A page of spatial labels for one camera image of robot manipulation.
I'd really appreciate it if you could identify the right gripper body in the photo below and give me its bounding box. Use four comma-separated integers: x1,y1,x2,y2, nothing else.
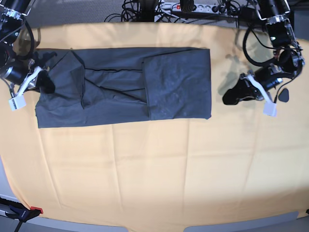
0,59,40,92

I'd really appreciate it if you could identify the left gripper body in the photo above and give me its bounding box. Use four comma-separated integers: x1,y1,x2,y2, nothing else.
240,65,283,101

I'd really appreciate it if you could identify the dark blue-grey T-shirt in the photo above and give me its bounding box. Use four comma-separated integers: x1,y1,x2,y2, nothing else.
35,47,212,128

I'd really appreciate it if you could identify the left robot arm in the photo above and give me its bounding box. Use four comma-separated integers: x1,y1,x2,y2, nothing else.
223,0,305,105

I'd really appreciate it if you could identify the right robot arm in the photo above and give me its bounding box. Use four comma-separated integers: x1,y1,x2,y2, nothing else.
0,0,57,97

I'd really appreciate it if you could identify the small black triangular pad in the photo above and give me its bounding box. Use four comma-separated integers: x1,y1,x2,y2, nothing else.
278,88,290,103

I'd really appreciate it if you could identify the white power strip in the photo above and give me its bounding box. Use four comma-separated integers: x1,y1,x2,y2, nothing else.
160,2,227,15

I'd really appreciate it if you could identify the blue and red bar clamp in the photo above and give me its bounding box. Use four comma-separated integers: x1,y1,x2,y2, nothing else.
0,198,43,232

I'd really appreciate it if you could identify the black cable bundle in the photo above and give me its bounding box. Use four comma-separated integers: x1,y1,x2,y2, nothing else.
105,0,194,24

